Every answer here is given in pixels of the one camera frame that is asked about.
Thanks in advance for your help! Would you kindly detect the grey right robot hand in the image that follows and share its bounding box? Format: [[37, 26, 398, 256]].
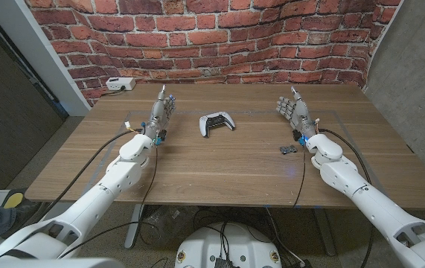
[[275, 86, 320, 141]]

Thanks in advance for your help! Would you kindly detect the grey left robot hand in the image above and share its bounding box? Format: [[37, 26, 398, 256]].
[[143, 83, 178, 147]]

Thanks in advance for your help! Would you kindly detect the white and black game controller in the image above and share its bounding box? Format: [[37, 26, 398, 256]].
[[198, 112, 236, 139]]

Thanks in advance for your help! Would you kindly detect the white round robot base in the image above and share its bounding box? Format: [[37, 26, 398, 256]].
[[174, 222, 283, 268]]

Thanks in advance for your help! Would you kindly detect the white power box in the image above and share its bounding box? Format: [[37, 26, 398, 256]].
[[105, 77, 137, 92]]

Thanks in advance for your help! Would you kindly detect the red brick printed backdrop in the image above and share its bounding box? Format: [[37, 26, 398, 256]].
[[24, 0, 403, 109]]

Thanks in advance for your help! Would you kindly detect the clear plastic bag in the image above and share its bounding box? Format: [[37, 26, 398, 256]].
[[144, 205, 195, 247]]

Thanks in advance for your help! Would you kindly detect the grey metal table leg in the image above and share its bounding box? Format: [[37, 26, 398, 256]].
[[124, 203, 146, 249], [312, 208, 338, 257]]

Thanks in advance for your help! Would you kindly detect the white box with yellow disc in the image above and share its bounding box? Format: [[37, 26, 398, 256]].
[[0, 188, 27, 210]]

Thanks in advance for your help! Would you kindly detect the white robot torso edge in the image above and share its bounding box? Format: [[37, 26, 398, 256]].
[[0, 257, 126, 268]]

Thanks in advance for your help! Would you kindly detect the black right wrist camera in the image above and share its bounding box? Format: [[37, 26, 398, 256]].
[[292, 129, 308, 147]]

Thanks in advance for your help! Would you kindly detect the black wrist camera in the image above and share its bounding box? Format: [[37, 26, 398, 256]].
[[292, 129, 308, 147], [155, 129, 169, 146]]

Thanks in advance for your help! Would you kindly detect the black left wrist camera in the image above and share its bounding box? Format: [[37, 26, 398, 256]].
[[155, 129, 169, 146]]

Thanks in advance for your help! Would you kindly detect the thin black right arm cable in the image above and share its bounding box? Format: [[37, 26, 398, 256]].
[[292, 145, 307, 209]]

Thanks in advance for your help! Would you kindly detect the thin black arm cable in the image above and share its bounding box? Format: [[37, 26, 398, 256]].
[[292, 145, 307, 209], [57, 144, 160, 260]]

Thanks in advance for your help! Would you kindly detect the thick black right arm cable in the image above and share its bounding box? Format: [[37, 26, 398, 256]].
[[316, 127, 375, 268]]

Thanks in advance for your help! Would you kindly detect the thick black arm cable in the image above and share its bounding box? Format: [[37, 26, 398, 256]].
[[35, 128, 144, 224], [316, 127, 375, 268]]

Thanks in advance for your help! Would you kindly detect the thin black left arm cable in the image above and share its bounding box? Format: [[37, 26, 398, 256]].
[[57, 144, 160, 260]]

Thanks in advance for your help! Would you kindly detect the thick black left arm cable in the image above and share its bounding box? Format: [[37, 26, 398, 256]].
[[35, 128, 144, 224]]

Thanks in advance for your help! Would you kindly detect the white cable under table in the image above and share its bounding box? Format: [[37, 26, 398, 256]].
[[263, 206, 304, 266]]

